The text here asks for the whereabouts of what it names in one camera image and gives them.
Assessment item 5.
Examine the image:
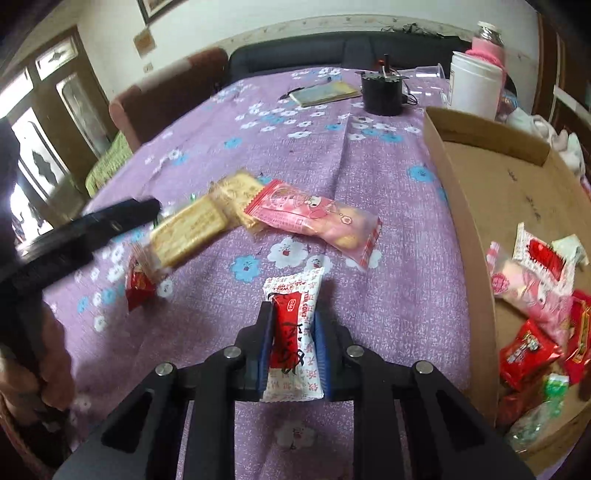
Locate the red foil snack packet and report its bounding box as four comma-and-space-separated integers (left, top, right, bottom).
499, 319, 565, 392

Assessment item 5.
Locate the framed wall picture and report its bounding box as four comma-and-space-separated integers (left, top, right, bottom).
137, 0, 177, 25

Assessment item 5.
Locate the green cushion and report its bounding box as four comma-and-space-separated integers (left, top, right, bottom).
85, 130, 133, 195

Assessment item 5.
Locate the brown wall note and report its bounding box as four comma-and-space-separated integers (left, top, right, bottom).
133, 29, 156, 57

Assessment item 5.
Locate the white plastic jar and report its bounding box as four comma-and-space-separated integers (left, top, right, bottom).
448, 51, 505, 119

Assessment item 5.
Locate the white and green wrapper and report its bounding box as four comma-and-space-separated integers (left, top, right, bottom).
551, 234, 591, 274

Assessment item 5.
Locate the red and yellow snack packet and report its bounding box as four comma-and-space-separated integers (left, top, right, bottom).
564, 290, 591, 385

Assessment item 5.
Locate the pale pink snack packet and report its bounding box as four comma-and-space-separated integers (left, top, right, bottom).
486, 242, 574, 346

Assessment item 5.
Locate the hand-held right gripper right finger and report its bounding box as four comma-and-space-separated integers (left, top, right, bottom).
315, 309, 536, 480

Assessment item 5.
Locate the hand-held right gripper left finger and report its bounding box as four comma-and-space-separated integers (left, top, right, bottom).
53, 302, 274, 480

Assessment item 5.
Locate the clear cracker packet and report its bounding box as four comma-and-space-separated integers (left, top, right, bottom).
148, 196, 232, 271
210, 170, 267, 232

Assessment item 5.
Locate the clear and green snack packet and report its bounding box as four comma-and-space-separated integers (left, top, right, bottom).
505, 399, 563, 452

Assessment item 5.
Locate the white and red snack packet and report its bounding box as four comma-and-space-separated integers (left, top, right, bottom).
512, 222, 576, 288
261, 267, 326, 403

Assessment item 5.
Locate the person's left hand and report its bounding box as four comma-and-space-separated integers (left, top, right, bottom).
0, 318, 78, 424

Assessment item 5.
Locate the white cloth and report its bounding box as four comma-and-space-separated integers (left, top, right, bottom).
507, 107, 588, 177

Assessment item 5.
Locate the clear plastic cup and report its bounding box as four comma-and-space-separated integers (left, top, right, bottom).
405, 64, 452, 103

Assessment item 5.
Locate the brown chair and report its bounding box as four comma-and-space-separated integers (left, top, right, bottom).
109, 47, 230, 154

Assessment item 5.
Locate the cardboard box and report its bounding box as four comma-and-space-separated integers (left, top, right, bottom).
424, 107, 591, 467

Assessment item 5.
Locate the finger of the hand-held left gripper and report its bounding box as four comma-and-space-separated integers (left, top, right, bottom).
81, 198, 162, 237

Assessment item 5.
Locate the purple floral tablecloth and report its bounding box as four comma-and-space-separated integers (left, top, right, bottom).
41, 65, 509, 480

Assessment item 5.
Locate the wooden glazed door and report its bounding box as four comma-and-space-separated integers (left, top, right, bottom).
0, 27, 112, 234

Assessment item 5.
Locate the pink bottle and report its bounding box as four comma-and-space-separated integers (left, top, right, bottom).
470, 21, 507, 71

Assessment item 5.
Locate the crumpled red snack packet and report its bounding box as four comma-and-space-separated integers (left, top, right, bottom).
496, 390, 542, 426

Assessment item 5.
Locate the black sofa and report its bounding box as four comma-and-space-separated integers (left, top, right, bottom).
229, 34, 465, 86

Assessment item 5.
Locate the small red snack packet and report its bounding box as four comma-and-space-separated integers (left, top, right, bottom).
124, 255, 158, 312

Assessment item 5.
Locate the black cylindrical device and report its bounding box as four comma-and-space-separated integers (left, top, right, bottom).
361, 54, 413, 116

